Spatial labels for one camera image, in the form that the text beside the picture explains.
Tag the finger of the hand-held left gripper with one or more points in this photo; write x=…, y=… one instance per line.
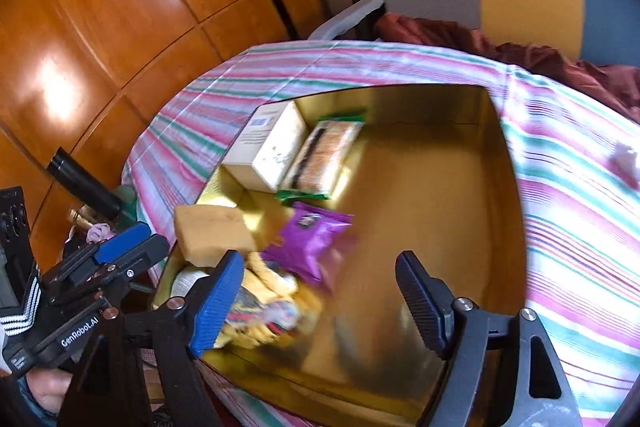
x=145, y=252
x=122, y=242

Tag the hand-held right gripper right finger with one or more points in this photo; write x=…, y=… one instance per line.
x=425, y=302

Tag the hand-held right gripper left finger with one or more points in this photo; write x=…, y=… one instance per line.
x=220, y=302

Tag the white grey cloth roll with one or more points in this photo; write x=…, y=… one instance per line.
x=189, y=282

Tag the yellow snack packet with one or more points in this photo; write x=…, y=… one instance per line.
x=270, y=287

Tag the yellow sponge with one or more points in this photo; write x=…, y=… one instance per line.
x=210, y=232

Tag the purple snack packet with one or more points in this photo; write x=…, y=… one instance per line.
x=305, y=242

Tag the gold tin box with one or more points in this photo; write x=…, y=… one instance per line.
x=425, y=187

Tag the white cardboard box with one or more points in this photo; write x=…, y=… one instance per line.
x=280, y=152

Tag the green-edged cracker packet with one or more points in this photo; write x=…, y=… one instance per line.
x=320, y=157

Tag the person's left hand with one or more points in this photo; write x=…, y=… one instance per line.
x=47, y=392

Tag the pink soft object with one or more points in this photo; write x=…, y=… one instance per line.
x=100, y=232

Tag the gold-capped bottle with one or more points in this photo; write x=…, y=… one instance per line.
x=82, y=218

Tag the black tube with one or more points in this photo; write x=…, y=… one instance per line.
x=85, y=184

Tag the striped tablecloth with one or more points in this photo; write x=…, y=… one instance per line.
x=575, y=227

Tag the wooden wardrobe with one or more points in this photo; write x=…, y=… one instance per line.
x=125, y=7

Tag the dark red cloth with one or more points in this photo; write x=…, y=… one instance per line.
x=550, y=57

